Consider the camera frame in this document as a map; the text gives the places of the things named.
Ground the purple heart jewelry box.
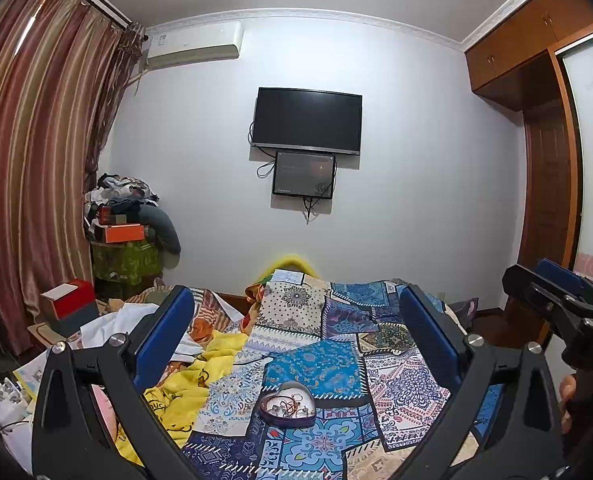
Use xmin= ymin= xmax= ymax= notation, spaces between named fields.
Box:
xmin=260 ymin=382 xmax=317 ymax=429

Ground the right hand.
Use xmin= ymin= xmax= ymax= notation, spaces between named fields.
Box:
xmin=559 ymin=374 xmax=577 ymax=434

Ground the white crumpled cloth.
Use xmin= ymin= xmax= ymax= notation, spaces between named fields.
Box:
xmin=80 ymin=304 xmax=203 ymax=364

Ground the yellow duck blanket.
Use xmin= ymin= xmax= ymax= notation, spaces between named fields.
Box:
xmin=90 ymin=253 xmax=323 ymax=468

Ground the striped orange pillow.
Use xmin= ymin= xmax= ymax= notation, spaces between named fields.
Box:
xmin=188 ymin=287 xmax=253 ymax=348

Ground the green patterned cloth table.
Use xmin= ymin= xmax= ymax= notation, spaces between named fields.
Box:
xmin=90 ymin=240 xmax=163 ymax=287

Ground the red white box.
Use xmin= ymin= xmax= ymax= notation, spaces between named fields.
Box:
xmin=40 ymin=278 xmax=99 ymax=337

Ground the orange box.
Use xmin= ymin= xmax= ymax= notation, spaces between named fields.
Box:
xmin=100 ymin=224 xmax=146 ymax=244

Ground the blue patchwork bedspread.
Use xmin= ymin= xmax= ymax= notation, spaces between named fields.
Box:
xmin=182 ymin=269 xmax=450 ymax=479

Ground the pile of clothes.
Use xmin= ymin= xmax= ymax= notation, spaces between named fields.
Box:
xmin=83 ymin=174 xmax=182 ymax=256

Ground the brown wooden wardrobe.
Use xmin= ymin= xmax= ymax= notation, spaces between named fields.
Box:
xmin=463 ymin=0 xmax=593 ymax=269

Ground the striped brown curtain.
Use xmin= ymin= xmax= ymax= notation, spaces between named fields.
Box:
xmin=0 ymin=0 xmax=144 ymax=354

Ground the white air conditioner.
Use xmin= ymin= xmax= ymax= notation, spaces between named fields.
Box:
xmin=146 ymin=22 xmax=244 ymax=70

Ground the small black wall monitor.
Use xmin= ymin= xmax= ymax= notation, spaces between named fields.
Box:
xmin=272 ymin=151 xmax=336 ymax=200

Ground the large black wall television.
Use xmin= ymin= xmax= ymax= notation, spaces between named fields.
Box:
xmin=251 ymin=87 xmax=362 ymax=156

